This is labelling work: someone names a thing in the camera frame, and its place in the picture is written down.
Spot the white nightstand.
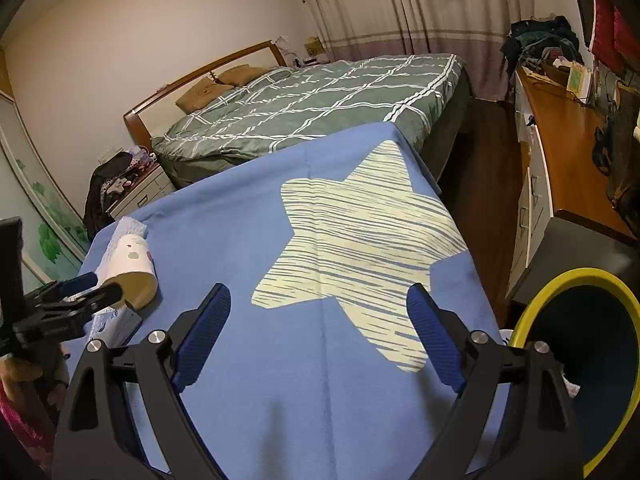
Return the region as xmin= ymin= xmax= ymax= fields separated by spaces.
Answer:
xmin=107 ymin=162 xmax=177 ymax=221

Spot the long wooden desk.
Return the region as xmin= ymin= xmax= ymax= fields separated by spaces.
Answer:
xmin=505 ymin=67 xmax=638 ymax=306

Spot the bed with green plaid duvet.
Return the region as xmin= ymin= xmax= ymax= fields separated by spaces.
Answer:
xmin=151 ymin=53 xmax=473 ymax=192

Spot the blue tablecloth with star print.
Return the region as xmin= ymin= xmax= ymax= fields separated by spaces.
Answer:
xmin=75 ymin=122 xmax=511 ymax=480

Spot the pink patterned clothing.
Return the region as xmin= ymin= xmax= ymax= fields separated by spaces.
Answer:
xmin=0 ymin=360 xmax=68 ymax=480

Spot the dotted white paper cup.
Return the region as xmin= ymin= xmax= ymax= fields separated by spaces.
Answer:
xmin=102 ymin=234 xmax=159 ymax=308

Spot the dark clothes pile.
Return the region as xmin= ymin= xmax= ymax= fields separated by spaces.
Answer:
xmin=501 ymin=16 xmax=583 ymax=74

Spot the yellow rimmed waste bin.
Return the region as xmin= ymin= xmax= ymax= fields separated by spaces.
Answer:
xmin=507 ymin=268 xmax=640 ymax=480

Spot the wooden headboard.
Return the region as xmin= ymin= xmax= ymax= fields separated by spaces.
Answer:
xmin=123 ymin=41 xmax=288 ymax=150

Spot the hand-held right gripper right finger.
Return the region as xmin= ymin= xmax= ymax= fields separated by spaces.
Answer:
xmin=406 ymin=282 xmax=583 ymax=480

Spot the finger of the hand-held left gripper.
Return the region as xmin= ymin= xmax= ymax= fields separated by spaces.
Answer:
xmin=22 ymin=271 xmax=99 ymax=307
xmin=15 ymin=282 xmax=126 ymax=347

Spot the dark grey box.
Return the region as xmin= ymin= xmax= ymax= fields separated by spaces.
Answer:
xmin=510 ymin=215 xmax=637 ymax=306

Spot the clothes pile on nightstand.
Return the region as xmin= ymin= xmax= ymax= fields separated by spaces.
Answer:
xmin=82 ymin=146 xmax=161 ymax=241

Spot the green picture card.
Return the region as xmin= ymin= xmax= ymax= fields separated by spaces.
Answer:
xmin=567 ymin=62 xmax=594 ymax=96

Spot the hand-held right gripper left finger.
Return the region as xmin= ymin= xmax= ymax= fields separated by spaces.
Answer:
xmin=52 ymin=282 xmax=232 ymax=480

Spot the painted wardrobe door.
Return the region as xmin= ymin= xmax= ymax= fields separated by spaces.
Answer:
xmin=0 ymin=47 xmax=92 ymax=282

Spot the beige curtain with purple hem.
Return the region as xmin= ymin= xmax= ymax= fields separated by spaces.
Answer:
xmin=290 ymin=0 xmax=588 ymax=102

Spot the dark bag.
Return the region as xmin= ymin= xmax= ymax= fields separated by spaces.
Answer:
xmin=592 ymin=80 xmax=640 ymax=227

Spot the brown pillow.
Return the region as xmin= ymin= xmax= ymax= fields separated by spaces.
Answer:
xmin=218 ymin=65 xmax=271 ymax=87
xmin=175 ymin=78 xmax=235 ymax=114

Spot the folded pale fluffy towel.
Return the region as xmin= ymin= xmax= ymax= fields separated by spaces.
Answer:
xmin=97 ymin=216 xmax=150 ymax=273

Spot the blue and white packet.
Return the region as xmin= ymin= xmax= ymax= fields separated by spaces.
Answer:
xmin=90 ymin=305 xmax=144 ymax=349

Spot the black television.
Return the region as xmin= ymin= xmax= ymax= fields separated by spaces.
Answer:
xmin=565 ymin=0 xmax=597 ymax=52

